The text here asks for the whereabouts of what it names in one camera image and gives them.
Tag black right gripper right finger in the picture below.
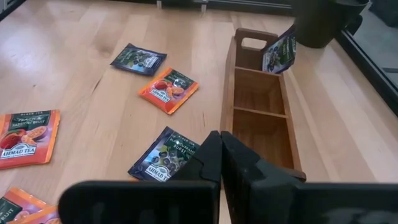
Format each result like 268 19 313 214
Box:
221 131 398 224

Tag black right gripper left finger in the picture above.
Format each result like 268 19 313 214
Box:
58 130 223 224

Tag dark blue blackcurrant tea bag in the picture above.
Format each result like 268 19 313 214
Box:
127 126 201 183
110 42 168 77
261 24 297 75

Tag wooden three-compartment tea box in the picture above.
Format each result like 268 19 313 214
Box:
220 27 307 183

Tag green plant in black pot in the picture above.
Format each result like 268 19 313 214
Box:
294 0 371 49

